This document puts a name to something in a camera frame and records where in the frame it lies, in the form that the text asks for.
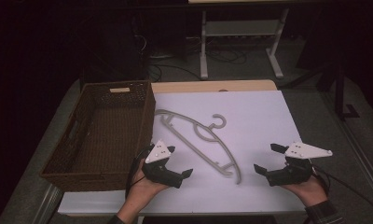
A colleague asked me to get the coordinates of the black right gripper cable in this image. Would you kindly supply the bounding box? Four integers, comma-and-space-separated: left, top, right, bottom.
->
311, 165, 373, 217

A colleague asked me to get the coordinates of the black floor cable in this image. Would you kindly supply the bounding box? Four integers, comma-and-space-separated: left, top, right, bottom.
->
148, 63, 202, 82

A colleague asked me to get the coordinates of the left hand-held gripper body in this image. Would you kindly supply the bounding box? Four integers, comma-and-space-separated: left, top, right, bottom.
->
141, 139, 185, 189

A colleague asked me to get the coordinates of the white metal stand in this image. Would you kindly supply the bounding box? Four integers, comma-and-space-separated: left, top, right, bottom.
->
199, 7, 290, 81

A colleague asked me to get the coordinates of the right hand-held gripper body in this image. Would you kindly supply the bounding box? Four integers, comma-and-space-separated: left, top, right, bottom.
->
264, 141, 334, 188

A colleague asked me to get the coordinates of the person's right hand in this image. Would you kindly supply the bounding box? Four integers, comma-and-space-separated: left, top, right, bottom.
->
280, 174, 329, 207

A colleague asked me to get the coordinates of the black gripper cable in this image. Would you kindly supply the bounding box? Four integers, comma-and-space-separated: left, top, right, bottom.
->
311, 165, 373, 217
124, 144, 157, 201

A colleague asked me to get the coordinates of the aluminium frame rail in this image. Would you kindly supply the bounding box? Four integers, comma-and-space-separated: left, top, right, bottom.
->
320, 90, 373, 206
32, 184, 65, 224

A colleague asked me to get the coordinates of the tangle of floor cables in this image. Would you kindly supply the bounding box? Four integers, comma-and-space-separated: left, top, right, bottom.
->
205, 46, 248, 65

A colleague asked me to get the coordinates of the brown wicker basket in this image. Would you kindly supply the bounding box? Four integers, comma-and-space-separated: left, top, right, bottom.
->
38, 79, 157, 193

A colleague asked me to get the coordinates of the white table mat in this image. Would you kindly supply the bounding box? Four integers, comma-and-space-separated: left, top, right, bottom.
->
57, 90, 307, 217

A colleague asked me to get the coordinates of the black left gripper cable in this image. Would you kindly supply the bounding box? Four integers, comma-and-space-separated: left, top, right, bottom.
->
124, 144, 157, 201

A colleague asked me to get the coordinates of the grey plastic clothes hanger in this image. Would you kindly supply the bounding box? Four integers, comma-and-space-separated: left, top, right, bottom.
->
154, 108, 242, 186

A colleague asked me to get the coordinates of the person's left hand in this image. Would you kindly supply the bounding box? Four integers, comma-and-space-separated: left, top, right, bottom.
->
125, 158, 172, 208

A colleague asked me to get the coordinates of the black metal stand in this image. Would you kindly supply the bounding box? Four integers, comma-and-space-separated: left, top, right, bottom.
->
281, 60, 361, 121

